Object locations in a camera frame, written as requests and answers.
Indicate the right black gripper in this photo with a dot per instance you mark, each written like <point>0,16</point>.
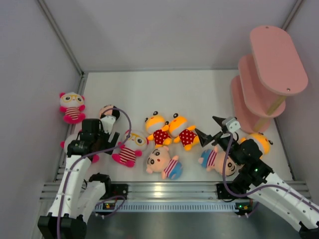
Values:
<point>204,139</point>

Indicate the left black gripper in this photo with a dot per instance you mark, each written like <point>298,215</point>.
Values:
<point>107,144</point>

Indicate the pink panda plush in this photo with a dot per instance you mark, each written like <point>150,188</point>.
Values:
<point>64,144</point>
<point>72,105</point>
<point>133,148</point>

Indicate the boy plush black hair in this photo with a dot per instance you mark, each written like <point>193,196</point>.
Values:
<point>109,110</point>

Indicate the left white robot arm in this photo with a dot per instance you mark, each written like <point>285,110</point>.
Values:
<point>68,216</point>

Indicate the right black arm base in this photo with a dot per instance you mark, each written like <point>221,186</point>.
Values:
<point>223,194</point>

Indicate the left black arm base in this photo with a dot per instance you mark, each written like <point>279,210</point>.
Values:
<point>116,190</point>

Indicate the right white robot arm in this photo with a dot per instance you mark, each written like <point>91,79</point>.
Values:
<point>258,181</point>

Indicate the pink three-tier shelf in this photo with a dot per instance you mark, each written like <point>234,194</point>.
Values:
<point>268,75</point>

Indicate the yellow bear plush middle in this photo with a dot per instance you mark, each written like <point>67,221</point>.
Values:
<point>182,132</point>

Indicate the yellow bear plush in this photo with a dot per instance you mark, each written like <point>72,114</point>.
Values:
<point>262,141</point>
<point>157,128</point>
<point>182,132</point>

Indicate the yellow bear plush right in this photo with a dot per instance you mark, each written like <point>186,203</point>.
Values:
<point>262,141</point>

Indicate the yellow bear plush left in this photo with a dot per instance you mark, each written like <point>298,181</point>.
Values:
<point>157,128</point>

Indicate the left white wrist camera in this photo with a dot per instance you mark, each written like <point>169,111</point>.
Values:
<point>108,122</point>

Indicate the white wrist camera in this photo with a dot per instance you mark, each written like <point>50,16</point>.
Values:
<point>230,124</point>
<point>108,122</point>

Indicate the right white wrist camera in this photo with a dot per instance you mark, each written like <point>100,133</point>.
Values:
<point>230,124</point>

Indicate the aluminium front rail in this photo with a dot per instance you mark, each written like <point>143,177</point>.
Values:
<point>169,190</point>

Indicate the white slotted cable duct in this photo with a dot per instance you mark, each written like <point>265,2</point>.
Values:
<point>129,207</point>

